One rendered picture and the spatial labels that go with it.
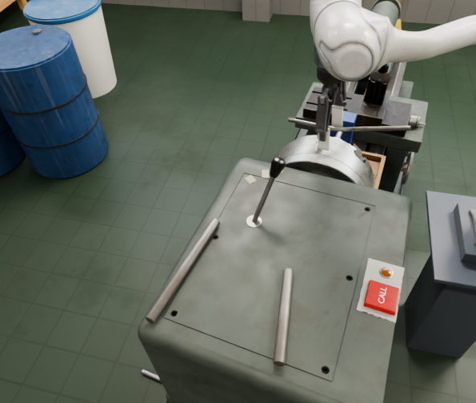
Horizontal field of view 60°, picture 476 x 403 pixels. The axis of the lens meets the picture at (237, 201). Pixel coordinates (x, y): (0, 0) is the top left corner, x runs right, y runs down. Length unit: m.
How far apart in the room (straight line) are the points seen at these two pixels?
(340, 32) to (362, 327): 0.55
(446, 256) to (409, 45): 0.98
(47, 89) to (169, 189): 0.96
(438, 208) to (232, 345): 1.22
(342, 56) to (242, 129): 2.55
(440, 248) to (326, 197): 0.74
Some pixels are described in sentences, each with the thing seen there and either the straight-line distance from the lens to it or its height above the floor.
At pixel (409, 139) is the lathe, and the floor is 0.92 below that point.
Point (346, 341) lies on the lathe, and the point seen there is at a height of 1.25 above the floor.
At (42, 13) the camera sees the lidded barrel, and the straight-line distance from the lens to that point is 3.74.
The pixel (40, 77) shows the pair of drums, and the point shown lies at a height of 0.79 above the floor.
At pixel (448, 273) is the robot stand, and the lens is 1.65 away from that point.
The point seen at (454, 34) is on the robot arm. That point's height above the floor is 1.62.
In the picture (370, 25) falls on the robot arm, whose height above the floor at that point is 1.68.
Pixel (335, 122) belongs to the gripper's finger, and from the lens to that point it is 1.21.
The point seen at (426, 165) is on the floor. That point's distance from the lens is 3.20.
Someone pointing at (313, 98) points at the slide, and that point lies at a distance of 1.91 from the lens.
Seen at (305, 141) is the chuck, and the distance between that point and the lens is 1.26.
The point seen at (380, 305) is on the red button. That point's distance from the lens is 0.89.
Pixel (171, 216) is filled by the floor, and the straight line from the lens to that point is 2.71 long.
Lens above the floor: 2.02
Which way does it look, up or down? 48 degrees down
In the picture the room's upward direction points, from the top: 3 degrees counter-clockwise
